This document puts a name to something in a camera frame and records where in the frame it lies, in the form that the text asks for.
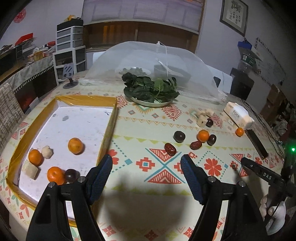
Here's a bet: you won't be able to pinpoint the small biscuit chunk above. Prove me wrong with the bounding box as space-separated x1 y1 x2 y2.
22 160 39 180

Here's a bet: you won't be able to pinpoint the patterned chair back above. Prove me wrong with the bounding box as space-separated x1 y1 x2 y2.
0 83 24 153

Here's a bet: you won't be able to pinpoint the water bottle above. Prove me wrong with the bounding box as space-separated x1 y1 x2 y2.
237 40 255 74

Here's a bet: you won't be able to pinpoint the small desk fan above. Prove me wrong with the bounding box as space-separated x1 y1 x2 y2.
63 63 78 89

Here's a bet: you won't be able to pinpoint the octagonal biscuit block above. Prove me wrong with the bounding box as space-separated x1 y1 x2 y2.
197 114 208 128

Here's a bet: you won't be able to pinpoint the plate of greens under cover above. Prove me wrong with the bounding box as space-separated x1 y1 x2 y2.
115 66 151 76

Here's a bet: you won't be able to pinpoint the black cable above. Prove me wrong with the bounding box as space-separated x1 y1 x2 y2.
241 99 286 158

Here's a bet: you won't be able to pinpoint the large orange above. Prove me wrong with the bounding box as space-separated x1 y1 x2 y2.
68 138 84 155

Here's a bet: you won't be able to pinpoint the red date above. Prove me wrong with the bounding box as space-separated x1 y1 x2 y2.
190 140 203 150
164 143 177 156

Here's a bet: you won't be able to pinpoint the Face tissue pack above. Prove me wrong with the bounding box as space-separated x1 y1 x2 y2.
224 101 254 130

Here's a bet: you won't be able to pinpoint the right white gloved hand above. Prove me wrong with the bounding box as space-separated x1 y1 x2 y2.
259 195 287 235

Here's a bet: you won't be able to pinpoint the plate of spinach leaves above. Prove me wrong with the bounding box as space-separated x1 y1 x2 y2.
122 72 180 103

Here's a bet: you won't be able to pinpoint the white chair back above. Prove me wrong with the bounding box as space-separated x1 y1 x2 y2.
207 65 233 93

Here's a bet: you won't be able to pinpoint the framed calligraphy picture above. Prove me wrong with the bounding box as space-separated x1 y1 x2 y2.
220 0 248 37

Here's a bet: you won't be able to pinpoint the wall painting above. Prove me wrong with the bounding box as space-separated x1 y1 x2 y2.
82 0 205 33

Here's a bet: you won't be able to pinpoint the white drawer cabinet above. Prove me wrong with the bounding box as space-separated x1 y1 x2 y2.
53 19 86 83

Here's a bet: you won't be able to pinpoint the microwave oven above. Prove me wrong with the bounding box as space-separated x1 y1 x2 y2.
0 48 23 75

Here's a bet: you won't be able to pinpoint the red paper wall ornament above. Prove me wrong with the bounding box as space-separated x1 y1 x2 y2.
14 9 27 24

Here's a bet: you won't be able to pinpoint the cardboard boxes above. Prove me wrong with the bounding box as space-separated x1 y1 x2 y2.
260 84 285 120

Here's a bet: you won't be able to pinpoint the white mesh food cover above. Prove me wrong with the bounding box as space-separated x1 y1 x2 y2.
85 41 223 102

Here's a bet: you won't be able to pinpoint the yellow rimmed white tray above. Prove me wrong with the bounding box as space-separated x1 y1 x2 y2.
1 95 118 229

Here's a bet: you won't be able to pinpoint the black box stand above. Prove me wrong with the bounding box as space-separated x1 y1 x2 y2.
230 68 254 100

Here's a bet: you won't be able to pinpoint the mandarin among plums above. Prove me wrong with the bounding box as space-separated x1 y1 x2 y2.
28 149 44 167

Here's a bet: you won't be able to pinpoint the orange mandarin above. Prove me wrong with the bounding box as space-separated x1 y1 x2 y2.
235 128 244 137

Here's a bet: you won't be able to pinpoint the small wafer block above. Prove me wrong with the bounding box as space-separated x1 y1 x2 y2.
196 109 207 116

